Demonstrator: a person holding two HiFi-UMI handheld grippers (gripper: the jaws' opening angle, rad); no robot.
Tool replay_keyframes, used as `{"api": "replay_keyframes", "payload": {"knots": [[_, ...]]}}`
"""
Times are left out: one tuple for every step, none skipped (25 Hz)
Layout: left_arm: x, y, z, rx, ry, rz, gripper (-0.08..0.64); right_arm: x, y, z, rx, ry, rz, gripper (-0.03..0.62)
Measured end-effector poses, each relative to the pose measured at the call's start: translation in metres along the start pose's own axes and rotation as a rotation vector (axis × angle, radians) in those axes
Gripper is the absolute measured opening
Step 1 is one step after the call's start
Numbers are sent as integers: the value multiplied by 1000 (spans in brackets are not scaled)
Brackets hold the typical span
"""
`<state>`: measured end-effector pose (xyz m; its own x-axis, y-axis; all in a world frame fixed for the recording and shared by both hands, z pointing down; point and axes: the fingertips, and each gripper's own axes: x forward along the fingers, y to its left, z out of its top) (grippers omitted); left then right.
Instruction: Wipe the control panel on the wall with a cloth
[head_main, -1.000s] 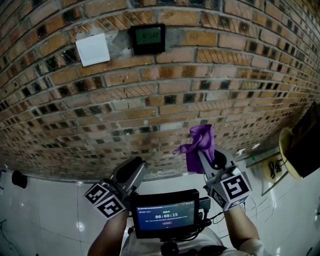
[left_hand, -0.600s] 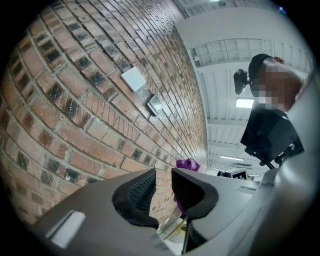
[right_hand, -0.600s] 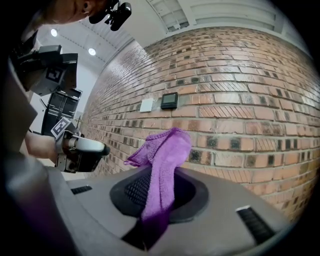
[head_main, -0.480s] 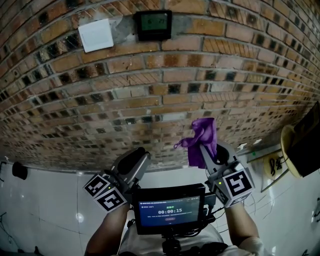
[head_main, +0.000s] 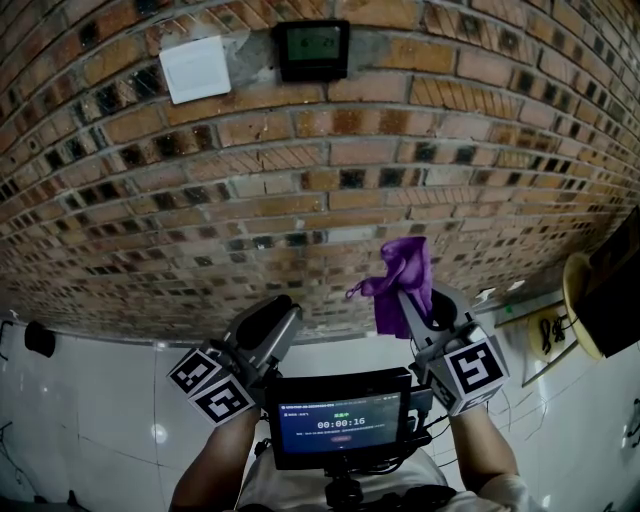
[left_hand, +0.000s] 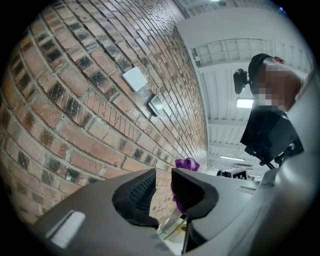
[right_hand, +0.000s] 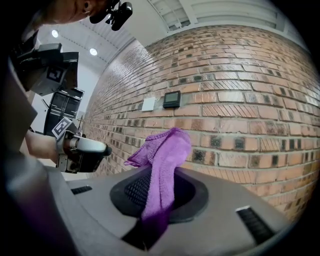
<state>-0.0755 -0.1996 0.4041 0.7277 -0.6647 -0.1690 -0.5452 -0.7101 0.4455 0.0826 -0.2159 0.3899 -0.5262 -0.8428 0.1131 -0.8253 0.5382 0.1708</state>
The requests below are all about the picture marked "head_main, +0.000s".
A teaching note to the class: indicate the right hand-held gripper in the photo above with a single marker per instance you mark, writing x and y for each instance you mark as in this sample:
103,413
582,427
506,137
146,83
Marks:
462,367

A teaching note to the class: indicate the person's right forearm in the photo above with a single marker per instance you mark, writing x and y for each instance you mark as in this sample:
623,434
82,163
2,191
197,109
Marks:
482,450

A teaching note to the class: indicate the black monitor mount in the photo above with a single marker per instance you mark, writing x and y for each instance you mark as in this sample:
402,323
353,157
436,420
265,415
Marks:
342,487

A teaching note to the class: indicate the person's white shirt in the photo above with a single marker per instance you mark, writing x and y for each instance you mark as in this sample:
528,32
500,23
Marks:
400,492

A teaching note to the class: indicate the small black floor object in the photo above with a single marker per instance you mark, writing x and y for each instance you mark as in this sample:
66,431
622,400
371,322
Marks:
40,339

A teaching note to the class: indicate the white wall switch plate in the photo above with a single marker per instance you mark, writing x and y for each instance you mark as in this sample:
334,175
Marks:
197,72

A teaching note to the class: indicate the chest-mounted black monitor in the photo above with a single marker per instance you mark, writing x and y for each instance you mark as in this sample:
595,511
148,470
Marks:
340,420

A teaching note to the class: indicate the person's left forearm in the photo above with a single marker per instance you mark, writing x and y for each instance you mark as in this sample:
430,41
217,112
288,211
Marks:
215,465

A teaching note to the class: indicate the dark flat board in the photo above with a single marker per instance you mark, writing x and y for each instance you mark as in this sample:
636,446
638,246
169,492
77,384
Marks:
612,295

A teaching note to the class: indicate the black wall control panel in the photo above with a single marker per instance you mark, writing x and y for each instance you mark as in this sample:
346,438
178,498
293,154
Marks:
312,67

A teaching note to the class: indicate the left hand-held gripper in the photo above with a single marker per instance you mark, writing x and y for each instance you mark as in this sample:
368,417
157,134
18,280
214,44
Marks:
220,385

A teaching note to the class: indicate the round wooden disc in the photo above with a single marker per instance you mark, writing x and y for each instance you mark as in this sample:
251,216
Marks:
575,285

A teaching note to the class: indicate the purple cloth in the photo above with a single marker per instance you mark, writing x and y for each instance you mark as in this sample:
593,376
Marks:
410,270

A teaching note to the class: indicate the pale framed panel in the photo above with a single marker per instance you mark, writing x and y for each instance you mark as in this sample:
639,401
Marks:
537,350

